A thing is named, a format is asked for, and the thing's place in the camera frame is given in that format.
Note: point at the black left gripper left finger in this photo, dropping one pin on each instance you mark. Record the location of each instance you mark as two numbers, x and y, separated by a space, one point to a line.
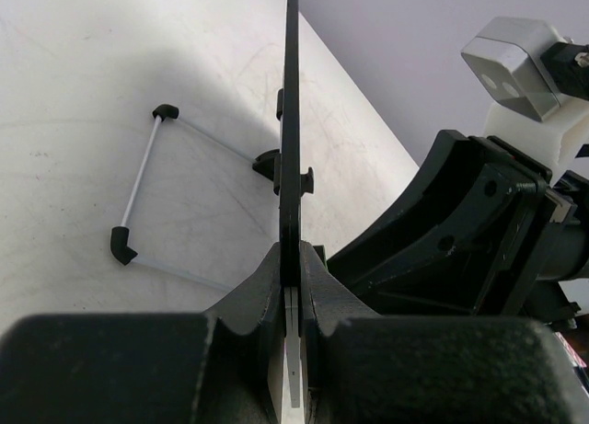
223 365

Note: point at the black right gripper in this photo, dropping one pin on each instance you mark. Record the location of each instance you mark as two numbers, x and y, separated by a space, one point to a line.
478 231

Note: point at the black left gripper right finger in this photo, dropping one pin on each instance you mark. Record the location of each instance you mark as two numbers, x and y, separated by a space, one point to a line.
363 367

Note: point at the small black-framed whiteboard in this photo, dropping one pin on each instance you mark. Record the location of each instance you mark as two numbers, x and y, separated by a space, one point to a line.
290 193

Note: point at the green whiteboard eraser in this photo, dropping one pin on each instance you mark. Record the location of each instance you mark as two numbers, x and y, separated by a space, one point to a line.
322 254

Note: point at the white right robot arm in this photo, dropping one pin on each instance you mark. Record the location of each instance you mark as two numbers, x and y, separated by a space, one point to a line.
482 229

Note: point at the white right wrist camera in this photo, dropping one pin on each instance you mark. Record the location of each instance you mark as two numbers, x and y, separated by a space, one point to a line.
539 84

